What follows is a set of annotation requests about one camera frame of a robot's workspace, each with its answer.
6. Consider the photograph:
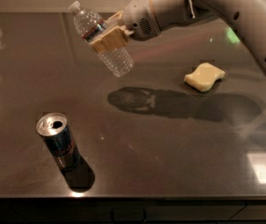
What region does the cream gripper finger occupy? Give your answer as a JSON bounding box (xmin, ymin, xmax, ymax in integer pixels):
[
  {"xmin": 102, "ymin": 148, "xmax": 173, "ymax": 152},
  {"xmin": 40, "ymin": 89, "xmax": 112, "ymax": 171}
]
[
  {"xmin": 89, "ymin": 25, "xmax": 133, "ymax": 53},
  {"xmin": 105, "ymin": 10, "xmax": 124, "ymax": 26}
]

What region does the clear plastic water bottle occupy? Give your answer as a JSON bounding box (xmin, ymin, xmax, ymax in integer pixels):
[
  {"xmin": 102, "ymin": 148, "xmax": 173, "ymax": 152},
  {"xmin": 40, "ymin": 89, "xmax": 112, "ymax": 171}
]
[{"xmin": 68, "ymin": 1, "xmax": 134, "ymax": 77}]

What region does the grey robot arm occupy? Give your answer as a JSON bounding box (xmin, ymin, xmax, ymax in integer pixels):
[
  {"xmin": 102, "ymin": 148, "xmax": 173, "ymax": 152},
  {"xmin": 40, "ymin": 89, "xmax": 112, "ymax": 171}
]
[{"xmin": 91, "ymin": 0, "xmax": 266, "ymax": 74}]

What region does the yellow sponge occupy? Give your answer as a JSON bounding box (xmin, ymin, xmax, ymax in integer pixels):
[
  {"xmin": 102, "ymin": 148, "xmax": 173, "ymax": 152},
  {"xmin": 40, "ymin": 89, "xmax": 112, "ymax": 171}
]
[{"xmin": 184, "ymin": 63, "xmax": 225, "ymax": 92}]

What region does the blue silver drink can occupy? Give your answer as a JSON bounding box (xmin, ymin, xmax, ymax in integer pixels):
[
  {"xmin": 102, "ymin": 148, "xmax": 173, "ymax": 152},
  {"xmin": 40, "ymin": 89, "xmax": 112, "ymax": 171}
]
[{"xmin": 36, "ymin": 113, "xmax": 80, "ymax": 171}]

